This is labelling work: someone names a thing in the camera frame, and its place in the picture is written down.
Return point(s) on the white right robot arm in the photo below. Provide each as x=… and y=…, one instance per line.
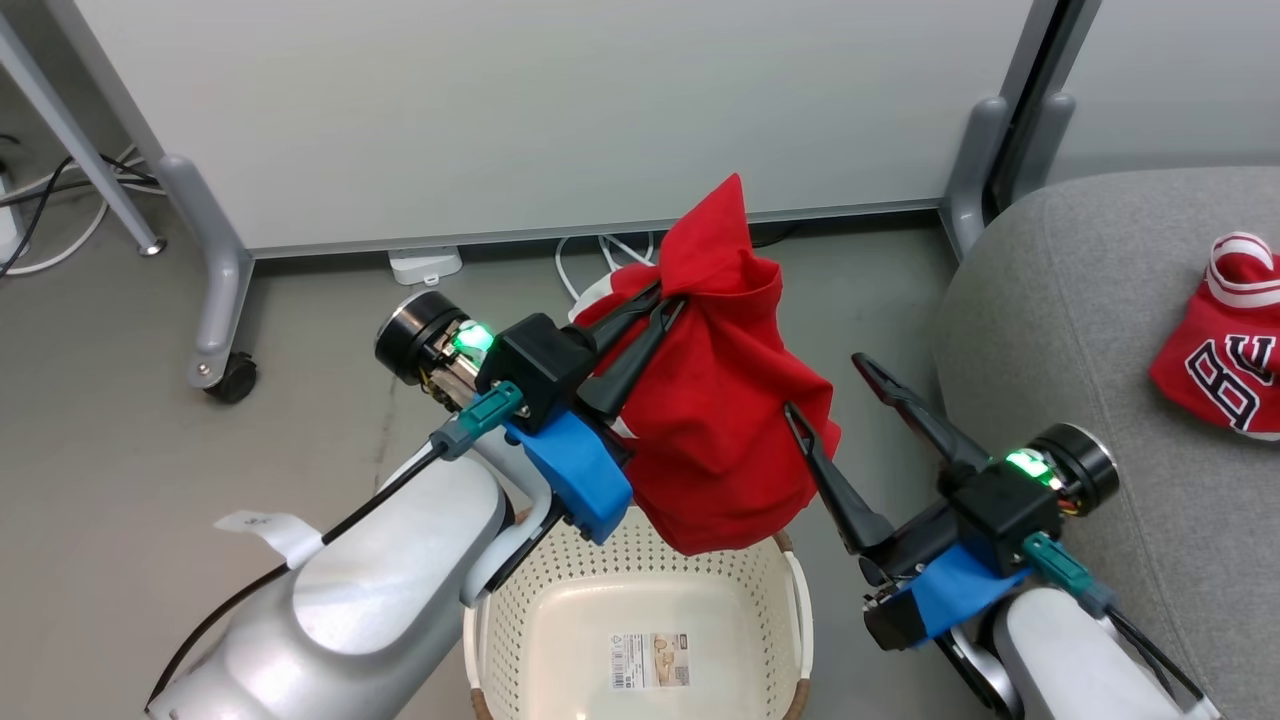
x=1070, y=660

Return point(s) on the cream perforated laundry basket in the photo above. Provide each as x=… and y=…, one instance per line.
x=570, y=640

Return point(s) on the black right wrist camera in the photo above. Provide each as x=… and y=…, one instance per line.
x=895, y=625

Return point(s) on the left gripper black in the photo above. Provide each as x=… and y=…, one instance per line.
x=545, y=365

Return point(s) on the plain red garment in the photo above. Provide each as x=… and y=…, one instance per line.
x=720, y=400

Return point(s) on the grey fabric sofa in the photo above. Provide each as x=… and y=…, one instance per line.
x=1090, y=320

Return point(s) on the blue left camera mount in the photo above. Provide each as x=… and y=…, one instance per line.
x=580, y=470

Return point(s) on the grey metal table leg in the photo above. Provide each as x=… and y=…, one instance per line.
x=80, y=140

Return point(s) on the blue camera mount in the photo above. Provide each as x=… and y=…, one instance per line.
x=965, y=590
x=580, y=470

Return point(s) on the printed basket label sticker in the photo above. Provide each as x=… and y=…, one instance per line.
x=650, y=660

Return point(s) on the grey partition leg with caster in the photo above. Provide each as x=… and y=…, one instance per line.
x=215, y=280

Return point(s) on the red jersey with lettering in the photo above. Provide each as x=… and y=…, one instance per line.
x=1225, y=350

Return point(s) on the wide white partition panel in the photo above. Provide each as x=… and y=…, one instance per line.
x=550, y=110

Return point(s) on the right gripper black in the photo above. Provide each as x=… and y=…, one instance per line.
x=1000, y=505

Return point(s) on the blue right camera mount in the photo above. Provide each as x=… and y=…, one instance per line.
x=965, y=590

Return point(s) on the white power adapter box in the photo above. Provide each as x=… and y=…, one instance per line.
x=425, y=265

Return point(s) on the black caster wheel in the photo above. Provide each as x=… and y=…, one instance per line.
x=235, y=380

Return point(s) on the short grey partition leg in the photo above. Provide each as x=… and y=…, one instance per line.
x=1045, y=140
x=975, y=170

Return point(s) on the narrow white partition panel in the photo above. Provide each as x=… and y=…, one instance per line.
x=1170, y=80

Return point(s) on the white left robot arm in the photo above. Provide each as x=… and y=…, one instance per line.
x=380, y=590

